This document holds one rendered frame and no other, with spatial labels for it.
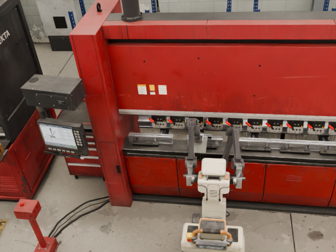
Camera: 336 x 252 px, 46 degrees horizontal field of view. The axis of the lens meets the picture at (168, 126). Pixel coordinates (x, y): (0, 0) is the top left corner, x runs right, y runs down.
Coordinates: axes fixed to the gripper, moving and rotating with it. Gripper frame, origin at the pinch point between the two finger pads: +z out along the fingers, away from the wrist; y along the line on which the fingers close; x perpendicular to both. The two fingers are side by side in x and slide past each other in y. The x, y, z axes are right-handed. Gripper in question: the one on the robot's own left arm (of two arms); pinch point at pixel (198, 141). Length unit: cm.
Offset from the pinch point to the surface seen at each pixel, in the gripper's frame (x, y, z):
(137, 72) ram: -43, 57, -67
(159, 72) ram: -43, 35, -67
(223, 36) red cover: -60, -25, -102
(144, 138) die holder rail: -5, 61, 10
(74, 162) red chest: 9, 163, 68
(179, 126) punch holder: -12.8, 19.8, -9.0
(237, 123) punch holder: -15.9, -40.2, -14.0
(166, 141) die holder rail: -3.3, 36.8, 13.5
